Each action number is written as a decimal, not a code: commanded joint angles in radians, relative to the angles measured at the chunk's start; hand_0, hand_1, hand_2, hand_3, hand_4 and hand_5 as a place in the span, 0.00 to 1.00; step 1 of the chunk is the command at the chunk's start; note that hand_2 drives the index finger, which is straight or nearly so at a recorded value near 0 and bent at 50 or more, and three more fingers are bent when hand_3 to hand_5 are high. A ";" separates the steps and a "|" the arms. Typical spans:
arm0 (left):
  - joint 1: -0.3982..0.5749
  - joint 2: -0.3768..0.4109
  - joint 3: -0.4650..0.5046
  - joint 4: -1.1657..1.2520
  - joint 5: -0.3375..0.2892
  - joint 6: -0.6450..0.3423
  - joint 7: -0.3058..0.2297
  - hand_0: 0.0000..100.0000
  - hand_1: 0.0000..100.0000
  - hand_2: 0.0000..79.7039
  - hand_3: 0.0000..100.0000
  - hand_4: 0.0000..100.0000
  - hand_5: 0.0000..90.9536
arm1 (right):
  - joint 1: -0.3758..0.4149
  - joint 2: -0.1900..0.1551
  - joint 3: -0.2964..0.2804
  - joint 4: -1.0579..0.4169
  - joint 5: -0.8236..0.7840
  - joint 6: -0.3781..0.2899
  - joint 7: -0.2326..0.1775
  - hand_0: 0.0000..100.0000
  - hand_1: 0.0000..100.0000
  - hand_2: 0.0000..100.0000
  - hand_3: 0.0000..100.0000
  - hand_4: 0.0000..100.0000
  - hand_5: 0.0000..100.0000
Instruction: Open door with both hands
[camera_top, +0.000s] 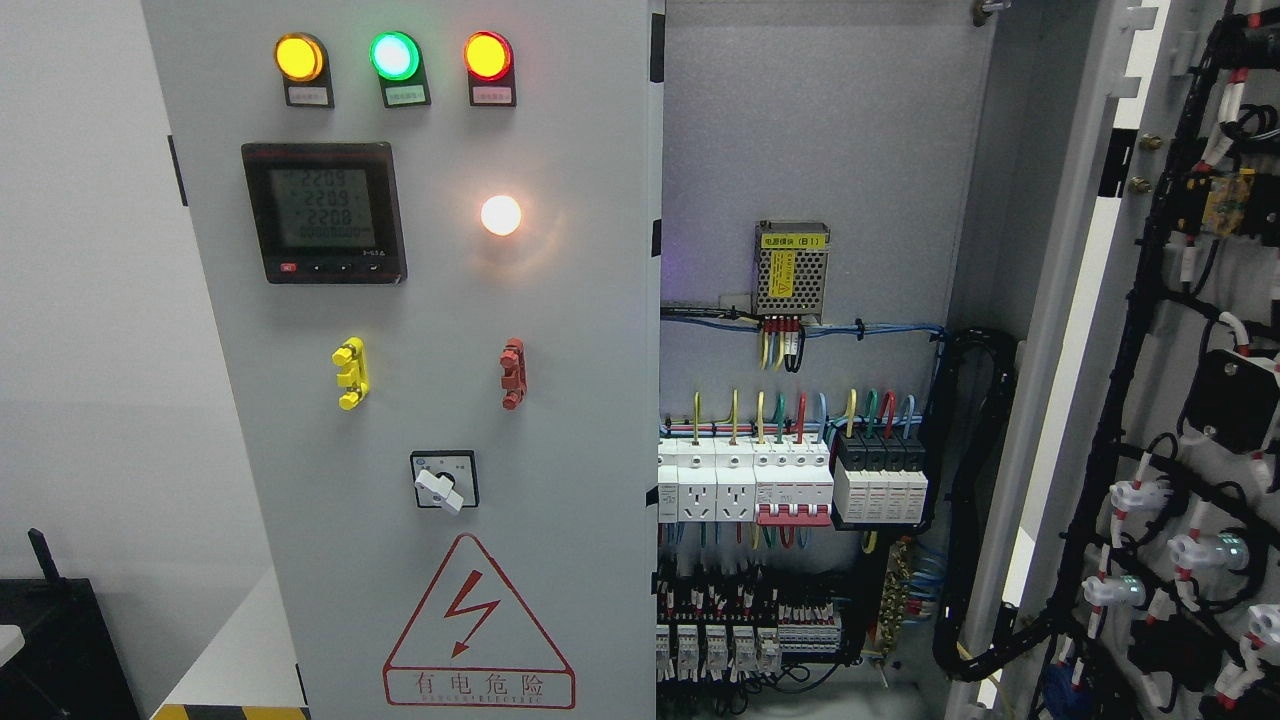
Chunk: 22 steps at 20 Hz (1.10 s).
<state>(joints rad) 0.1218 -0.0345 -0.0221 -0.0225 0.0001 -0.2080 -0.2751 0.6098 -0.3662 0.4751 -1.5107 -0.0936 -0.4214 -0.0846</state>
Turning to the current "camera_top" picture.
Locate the grey cabinet door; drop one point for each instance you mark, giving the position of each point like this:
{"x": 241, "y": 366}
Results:
{"x": 1127, "y": 566}
{"x": 573, "y": 133}

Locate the metal mesh power supply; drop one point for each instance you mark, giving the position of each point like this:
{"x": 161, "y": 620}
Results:
{"x": 791, "y": 268}

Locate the black digital power meter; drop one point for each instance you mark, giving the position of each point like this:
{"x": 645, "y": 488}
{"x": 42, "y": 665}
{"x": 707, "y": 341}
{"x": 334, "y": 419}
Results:
{"x": 326, "y": 213}

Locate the yellow indicator light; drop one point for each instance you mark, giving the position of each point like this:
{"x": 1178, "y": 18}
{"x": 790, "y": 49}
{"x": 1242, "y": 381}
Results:
{"x": 299, "y": 57}

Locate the lower relay terminal row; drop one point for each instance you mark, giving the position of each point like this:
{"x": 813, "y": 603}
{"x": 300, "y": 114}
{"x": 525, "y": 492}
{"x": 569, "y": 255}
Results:
{"x": 718, "y": 627}

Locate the black box with antenna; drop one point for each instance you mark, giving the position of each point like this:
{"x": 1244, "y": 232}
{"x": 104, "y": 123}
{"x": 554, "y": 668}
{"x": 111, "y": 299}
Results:
{"x": 67, "y": 667}

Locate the yellow terminal post block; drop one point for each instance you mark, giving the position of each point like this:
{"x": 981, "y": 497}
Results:
{"x": 353, "y": 372}

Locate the white glowing indicator light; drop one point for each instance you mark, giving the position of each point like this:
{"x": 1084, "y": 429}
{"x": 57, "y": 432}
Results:
{"x": 501, "y": 215}

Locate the red indicator light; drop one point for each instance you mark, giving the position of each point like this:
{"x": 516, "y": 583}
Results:
{"x": 488, "y": 56}

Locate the red electric hazard sticker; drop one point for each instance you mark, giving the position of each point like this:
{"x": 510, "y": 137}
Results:
{"x": 472, "y": 642}

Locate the red terminal post block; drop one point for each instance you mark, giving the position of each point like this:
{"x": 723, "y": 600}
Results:
{"x": 514, "y": 376}

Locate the black surge protector block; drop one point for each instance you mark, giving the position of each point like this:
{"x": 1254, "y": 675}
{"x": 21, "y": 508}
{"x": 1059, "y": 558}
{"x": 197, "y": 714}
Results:
{"x": 880, "y": 482}

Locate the white socket and breaker row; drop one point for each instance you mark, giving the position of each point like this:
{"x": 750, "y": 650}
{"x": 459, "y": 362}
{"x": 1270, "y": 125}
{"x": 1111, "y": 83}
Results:
{"x": 775, "y": 483}

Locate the green indicator light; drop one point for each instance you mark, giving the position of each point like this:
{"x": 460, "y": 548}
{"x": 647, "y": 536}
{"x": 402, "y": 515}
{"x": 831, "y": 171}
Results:
{"x": 395, "y": 56}

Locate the white rotary selector switch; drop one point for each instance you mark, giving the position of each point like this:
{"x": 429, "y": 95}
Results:
{"x": 444, "y": 479}

